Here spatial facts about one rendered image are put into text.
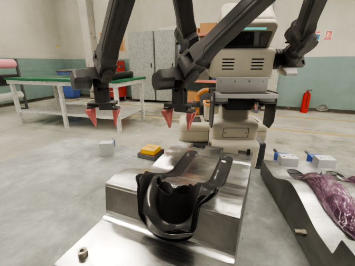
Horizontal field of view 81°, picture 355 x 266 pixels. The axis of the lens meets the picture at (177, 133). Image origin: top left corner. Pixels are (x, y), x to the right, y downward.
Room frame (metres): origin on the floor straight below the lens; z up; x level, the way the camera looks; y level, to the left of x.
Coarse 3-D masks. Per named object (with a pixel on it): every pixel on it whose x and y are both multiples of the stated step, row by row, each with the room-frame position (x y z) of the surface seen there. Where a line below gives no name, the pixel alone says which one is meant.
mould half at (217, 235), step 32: (160, 160) 0.55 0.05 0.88; (128, 192) 0.33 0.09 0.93; (224, 192) 0.32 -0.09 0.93; (96, 224) 0.32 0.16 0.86; (128, 224) 0.32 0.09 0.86; (224, 224) 0.26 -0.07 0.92; (64, 256) 0.25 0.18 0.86; (96, 256) 0.25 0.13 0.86; (128, 256) 0.25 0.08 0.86; (160, 256) 0.25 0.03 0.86; (192, 256) 0.25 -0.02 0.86; (224, 256) 0.25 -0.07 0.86
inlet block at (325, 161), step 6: (306, 150) 0.68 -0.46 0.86; (312, 156) 0.61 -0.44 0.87; (318, 156) 0.58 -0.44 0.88; (324, 156) 0.58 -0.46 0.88; (330, 156) 0.58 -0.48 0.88; (312, 162) 0.59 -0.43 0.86; (318, 162) 0.57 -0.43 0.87; (324, 162) 0.56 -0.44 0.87; (330, 162) 0.56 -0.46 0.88; (336, 162) 0.56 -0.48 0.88
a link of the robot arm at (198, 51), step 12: (252, 0) 0.59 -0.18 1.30; (264, 0) 0.58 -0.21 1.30; (240, 12) 0.60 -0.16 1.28; (252, 12) 0.59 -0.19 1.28; (228, 24) 0.62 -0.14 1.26; (240, 24) 0.61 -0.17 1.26; (204, 36) 0.66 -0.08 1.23; (216, 36) 0.63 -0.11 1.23; (228, 36) 0.63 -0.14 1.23; (192, 48) 0.68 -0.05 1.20; (204, 48) 0.65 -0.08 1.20; (216, 48) 0.65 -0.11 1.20; (180, 60) 0.70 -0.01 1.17; (192, 60) 0.69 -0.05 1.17; (204, 60) 0.66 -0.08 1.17
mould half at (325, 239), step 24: (264, 168) 0.59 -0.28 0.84; (288, 168) 0.56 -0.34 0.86; (312, 168) 0.56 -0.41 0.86; (336, 168) 0.56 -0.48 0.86; (288, 192) 0.41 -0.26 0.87; (312, 192) 0.38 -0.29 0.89; (288, 216) 0.39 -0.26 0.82; (312, 216) 0.32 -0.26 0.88; (312, 240) 0.30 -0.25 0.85; (336, 240) 0.27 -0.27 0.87; (312, 264) 0.28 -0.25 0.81; (336, 264) 0.23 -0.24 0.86
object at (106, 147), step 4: (104, 140) 0.80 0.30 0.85; (108, 140) 0.80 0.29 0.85; (112, 140) 0.80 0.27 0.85; (100, 144) 0.76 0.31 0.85; (104, 144) 0.76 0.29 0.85; (108, 144) 0.77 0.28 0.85; (112, 144) 0.77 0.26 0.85; (100, 148) 0.76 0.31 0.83; (104, 148) 0.76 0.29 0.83; (108, 148) 0.77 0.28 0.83; (112, 148) 0.77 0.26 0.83; (100, 152) 0.76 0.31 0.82; (104, 152) 0.76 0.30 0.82; (108, 152) 0.77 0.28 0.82; (112, 152) 0.77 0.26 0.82
